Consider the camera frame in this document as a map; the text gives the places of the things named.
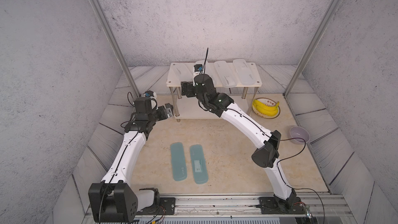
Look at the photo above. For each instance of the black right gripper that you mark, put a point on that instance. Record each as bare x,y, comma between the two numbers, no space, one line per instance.
191,85

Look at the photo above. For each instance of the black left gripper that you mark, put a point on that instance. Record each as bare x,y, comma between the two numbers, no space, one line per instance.
164,115

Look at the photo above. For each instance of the translucent pencil case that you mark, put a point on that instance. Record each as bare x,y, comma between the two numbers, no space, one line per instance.
244,72
225,73
209,70
182,72

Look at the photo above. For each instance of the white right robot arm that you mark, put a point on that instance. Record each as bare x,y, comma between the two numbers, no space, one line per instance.
265,141

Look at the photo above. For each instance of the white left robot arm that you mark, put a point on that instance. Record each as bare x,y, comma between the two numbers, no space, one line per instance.
112,200

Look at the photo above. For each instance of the teal pencil case left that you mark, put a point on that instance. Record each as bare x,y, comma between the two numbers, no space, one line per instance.
178,160

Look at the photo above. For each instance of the teal pencil case labelled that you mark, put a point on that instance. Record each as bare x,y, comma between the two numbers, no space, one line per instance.
198,162

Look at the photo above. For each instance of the patterned round plate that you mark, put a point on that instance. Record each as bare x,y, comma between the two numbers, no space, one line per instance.
268,102

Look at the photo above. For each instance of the yellow banana bunch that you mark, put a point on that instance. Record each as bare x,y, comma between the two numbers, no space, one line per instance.
269,111

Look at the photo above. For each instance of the lilac bowl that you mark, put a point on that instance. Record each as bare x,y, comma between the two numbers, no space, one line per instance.
299,135

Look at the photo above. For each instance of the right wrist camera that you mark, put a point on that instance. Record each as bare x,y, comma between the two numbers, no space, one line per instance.
198,69

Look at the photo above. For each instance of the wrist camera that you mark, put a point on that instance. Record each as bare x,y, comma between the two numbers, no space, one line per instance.
149,93
198,69

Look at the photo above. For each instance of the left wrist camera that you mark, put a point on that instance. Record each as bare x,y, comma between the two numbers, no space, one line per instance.
149,93

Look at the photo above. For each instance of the left aluminium frame post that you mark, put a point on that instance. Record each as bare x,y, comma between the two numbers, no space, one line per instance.
114,44

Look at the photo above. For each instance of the aluminium frame post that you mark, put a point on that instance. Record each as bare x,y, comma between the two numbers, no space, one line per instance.
328,15
114,44

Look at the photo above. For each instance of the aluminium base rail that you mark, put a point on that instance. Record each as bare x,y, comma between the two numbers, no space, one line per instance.
308,208

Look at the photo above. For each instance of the right aluminium frame post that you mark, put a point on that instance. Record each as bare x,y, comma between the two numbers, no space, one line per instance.
328,15

